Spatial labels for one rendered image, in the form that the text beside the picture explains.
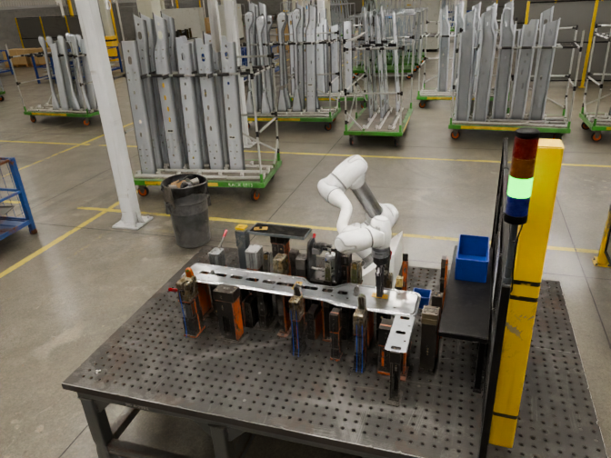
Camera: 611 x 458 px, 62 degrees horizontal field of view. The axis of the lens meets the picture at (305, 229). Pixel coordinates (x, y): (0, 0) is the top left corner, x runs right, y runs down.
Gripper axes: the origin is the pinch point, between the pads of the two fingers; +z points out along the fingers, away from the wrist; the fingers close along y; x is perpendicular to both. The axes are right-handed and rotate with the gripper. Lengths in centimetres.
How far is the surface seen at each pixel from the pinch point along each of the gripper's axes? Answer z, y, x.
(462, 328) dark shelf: 2.1, 19.6, 42.9
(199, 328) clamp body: 31, 19, -102
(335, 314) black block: 5.9, 19.7, -18.7
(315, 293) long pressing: 4.9, 5.4, -34.2
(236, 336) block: 31, 21, -77
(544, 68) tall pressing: -9, -725, 117
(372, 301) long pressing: 5.0, 4.1, -3.1
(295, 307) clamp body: 3.7, 22.0, -38.8
